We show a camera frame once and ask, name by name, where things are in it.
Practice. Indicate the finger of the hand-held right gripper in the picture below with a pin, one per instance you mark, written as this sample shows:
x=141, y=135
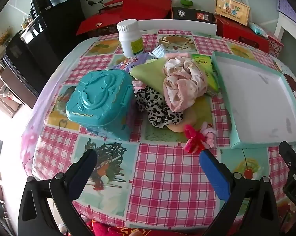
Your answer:
x=291, y=156

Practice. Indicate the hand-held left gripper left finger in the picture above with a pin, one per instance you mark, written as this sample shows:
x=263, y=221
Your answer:
x=85, y=169

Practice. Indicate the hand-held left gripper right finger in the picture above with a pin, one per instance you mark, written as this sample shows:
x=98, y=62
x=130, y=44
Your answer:
x=215, y=174

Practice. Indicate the beige powder puff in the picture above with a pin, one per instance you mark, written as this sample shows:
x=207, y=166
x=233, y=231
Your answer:
x=177, y=125

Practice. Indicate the white tray with teal rim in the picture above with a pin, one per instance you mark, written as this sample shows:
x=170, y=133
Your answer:
x=256, y=98

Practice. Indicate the leopard print scrunchie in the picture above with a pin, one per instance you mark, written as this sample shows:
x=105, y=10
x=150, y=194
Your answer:
x=157, y=108

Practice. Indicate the green tissue pack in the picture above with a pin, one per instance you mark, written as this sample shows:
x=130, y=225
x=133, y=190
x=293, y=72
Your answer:
x=207, y=68

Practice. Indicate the purple picture card packet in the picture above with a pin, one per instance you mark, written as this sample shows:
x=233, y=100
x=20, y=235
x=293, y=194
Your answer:
x=128, y=64

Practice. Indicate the green cloth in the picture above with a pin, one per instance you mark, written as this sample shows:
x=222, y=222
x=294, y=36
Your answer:
x=148, y=73

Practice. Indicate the pink fluffy towel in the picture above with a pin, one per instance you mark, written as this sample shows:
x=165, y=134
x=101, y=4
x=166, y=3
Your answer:
x=177, y=54

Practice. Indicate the teal plastic case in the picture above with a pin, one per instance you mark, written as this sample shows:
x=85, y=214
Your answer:
x=101, y=103

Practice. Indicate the red printed cloth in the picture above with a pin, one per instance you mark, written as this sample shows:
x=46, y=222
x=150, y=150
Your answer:
x=138, y=231

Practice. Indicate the pink floral cloth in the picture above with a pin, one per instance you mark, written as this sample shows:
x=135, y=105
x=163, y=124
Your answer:
x=184, y=86

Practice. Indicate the red patterned box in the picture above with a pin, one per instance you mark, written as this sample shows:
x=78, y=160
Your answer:
x=275, y=45

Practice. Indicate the blue mask pack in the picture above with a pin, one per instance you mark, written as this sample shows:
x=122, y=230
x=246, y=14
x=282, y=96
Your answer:
x=258, y=29

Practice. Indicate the white ribbed plastic piece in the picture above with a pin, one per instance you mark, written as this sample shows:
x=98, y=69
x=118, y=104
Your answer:
x=159, y=51

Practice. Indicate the white pill bottle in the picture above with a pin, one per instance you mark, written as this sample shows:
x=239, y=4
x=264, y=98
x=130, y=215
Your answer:
x=129, y=39

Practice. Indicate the black cabinet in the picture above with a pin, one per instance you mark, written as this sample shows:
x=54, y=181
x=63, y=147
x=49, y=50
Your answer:
x=52, y=29

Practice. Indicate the red flat box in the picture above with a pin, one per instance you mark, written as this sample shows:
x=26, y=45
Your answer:
x=98, y=21
x=143, y=5

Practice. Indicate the white chair back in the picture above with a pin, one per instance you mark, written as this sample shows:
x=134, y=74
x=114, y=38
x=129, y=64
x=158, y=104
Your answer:
x=177, y=25

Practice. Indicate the yellow flowers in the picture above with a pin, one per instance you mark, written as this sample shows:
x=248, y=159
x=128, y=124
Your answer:
x=5, y=38

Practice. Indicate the black box with label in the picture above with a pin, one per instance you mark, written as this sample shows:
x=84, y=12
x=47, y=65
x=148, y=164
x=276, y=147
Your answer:
x=192, y=14

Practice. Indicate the green plastic knob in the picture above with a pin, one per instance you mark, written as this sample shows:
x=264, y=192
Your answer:
x=186, y=3

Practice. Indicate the white table frame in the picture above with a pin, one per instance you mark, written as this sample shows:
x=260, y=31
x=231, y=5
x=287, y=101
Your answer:
x=280, y=27

